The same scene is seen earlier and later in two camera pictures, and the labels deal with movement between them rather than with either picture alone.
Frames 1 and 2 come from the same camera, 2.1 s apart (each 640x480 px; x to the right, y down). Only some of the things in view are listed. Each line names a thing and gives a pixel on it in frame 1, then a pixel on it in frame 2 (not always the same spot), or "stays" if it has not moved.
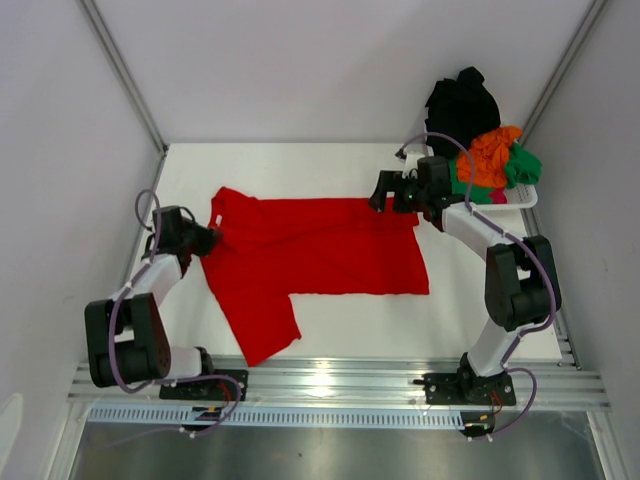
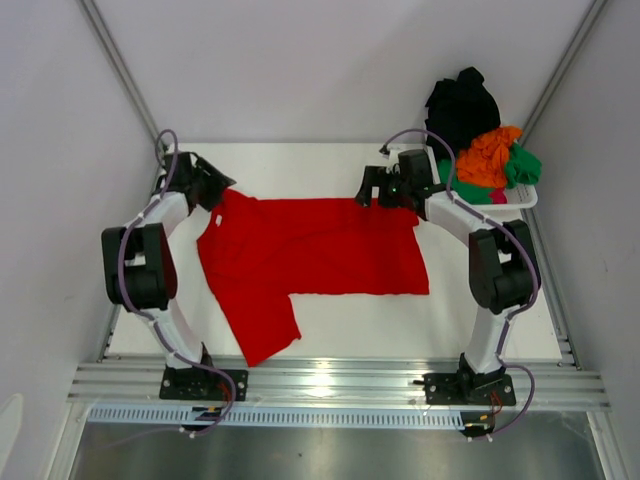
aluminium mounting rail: x=361 y=385 stays
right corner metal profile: x=584 y=28 stays
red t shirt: x=270 y=249 stays
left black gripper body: x=200 y=240 to x=208 y=189
